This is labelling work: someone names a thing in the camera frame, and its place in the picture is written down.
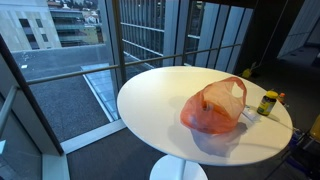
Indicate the orange plastic bag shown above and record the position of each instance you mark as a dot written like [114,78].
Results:
[216,108]

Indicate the white round table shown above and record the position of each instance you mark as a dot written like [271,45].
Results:
[150,104]

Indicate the small orange-capped bottle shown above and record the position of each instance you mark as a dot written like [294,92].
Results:
[281,98]

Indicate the small white flat packet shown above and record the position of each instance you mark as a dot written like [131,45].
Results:
[251,114]

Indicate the metal window handrail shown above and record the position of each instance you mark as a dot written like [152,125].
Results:
[79,73]

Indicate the yellow supplement bottle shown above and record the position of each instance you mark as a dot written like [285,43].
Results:
[267,103]

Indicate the yellow object on floor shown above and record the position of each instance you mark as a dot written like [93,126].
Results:
[246,73]

